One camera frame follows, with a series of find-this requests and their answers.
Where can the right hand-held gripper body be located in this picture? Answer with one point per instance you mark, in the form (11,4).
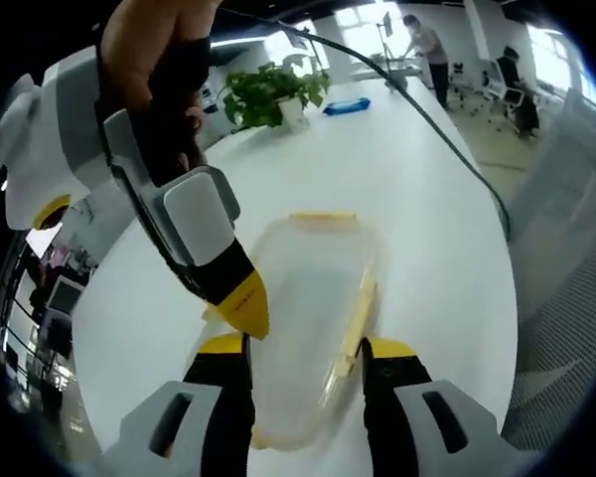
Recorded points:
(49,134)

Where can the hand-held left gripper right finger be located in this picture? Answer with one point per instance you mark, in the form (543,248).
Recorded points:
(402,427)

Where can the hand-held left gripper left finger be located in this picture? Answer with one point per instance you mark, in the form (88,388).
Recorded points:
(203,427)

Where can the clear plastic box yellow buckle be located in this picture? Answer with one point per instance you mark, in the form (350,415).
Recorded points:
(303,318)

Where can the person's right hand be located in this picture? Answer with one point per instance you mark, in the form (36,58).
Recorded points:
(134,54)

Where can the white computer monitor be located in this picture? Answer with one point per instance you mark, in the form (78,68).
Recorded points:
(64,295)

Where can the green potted plant white pot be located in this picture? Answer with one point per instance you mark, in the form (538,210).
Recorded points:
(268,92)

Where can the blue wipes packet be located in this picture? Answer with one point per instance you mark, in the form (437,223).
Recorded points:
(347,106)

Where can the grey mesh chair back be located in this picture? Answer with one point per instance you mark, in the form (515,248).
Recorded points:
(566,258)

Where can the monitor on pole stand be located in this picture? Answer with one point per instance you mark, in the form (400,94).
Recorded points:
(387,25)

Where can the white office chair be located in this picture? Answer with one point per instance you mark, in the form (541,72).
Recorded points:
(509,102)

